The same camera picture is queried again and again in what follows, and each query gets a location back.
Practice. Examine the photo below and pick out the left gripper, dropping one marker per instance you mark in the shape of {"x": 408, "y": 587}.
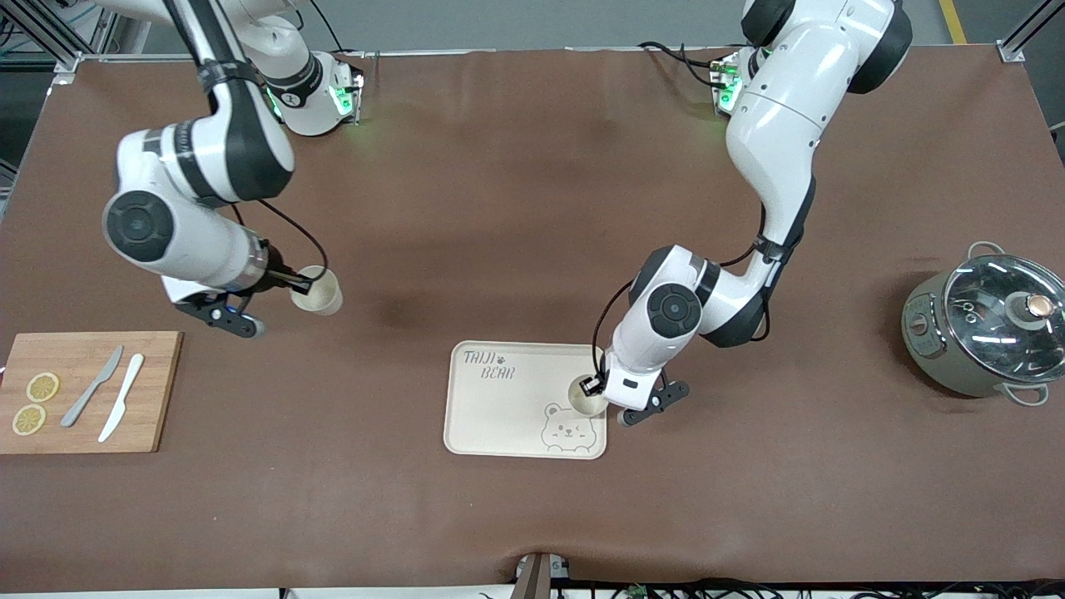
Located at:
{"x": 592, "y": 386}

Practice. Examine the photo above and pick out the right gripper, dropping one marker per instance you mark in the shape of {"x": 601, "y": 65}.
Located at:
{"x": 279, "y": 278}

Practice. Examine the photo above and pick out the white IKEA cup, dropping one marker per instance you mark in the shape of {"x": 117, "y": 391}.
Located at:
{"x": 586, "y": 404}
{"x": 320, "y": 298}

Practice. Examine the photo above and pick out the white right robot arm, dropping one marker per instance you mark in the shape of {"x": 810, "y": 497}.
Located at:
{"x": 225, "y": 150}

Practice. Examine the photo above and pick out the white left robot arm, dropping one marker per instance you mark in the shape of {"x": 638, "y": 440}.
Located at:
{"x": 774, "y": 141}

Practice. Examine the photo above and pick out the cream bear print tray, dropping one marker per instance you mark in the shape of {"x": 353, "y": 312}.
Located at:
{"x": 499, "y": 416}

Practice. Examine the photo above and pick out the wooden cutting board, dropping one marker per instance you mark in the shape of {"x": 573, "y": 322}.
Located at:
{"x": 150, "y": 391}

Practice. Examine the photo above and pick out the white plastic knife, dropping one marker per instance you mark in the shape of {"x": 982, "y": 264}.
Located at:
{"x": 121, "y": 399}

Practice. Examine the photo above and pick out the grey plastic knife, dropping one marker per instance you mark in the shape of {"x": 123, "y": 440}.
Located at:
{"x": 87, "y": 395}

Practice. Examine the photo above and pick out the lemon slice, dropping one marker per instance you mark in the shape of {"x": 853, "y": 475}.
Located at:
{"x": 29, "y": 419}
{"x": 42, "y": 387}

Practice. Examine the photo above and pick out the grey-green electric cooking pot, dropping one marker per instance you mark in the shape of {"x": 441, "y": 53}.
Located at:
{"x": 928, "y": 349}

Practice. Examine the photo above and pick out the glass pot lid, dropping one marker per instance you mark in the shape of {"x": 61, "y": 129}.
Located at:
{"x": 994, "y": 320}

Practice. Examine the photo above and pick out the grey metal table bracket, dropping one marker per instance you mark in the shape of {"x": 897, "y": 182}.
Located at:
{"x": 534, "y": 578}

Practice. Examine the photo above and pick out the aluminium frame post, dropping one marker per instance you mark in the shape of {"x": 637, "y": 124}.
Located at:
{"x": 42, "y": 33}
{"x": 1027, "y": 29}

